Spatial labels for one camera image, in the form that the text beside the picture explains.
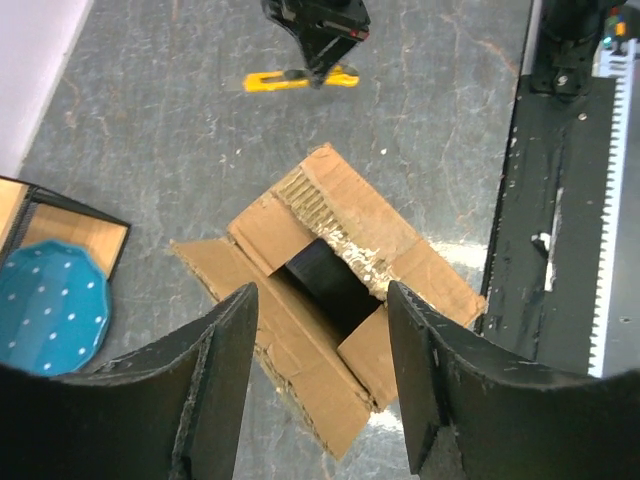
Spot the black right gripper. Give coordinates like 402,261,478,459
260,0,371,89

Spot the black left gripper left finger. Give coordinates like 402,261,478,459
1,283,258,479

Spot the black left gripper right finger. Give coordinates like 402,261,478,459
387,281,639,479

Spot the yellow utility knife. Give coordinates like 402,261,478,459
223,65,360,93

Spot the brown cardboard express box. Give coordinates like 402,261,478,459
173,144,486,459

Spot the blue dotted plate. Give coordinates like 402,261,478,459
1,240,111,376

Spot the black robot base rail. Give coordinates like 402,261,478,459
475,1,636,378

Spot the black wire wooden shelf rack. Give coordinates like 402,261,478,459
1,176,131,278

